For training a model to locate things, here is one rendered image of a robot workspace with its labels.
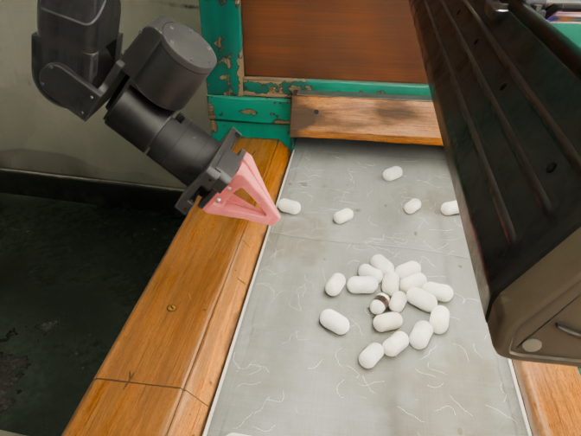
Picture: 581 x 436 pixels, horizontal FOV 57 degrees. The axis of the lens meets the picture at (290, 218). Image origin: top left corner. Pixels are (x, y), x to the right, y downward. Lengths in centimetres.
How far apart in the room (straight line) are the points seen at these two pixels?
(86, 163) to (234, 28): 148
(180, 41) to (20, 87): 187
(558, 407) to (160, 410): 36
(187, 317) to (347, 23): 56
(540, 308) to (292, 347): 45
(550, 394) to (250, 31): 71
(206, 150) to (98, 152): 176
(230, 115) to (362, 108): 25
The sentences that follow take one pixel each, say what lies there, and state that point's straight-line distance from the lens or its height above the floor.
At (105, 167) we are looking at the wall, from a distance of 231.
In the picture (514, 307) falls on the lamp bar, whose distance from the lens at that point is 18.
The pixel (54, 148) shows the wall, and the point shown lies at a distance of 240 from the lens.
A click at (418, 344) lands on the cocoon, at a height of 75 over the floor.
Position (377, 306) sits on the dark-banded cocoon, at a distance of 63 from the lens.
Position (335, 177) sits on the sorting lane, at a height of 74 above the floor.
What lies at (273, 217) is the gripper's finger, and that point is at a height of 86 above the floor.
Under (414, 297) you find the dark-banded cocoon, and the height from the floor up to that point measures 76.
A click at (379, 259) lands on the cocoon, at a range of 69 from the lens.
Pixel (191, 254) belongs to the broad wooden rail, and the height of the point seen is 76.
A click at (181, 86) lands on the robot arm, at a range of 51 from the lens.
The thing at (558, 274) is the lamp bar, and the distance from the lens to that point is 17.
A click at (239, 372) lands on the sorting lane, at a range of 58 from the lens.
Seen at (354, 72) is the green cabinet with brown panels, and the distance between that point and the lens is 96.
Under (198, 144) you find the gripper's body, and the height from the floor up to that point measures 95.
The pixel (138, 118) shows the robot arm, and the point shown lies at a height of 98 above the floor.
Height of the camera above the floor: 117
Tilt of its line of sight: 33 degrees down
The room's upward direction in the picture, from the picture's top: straight up
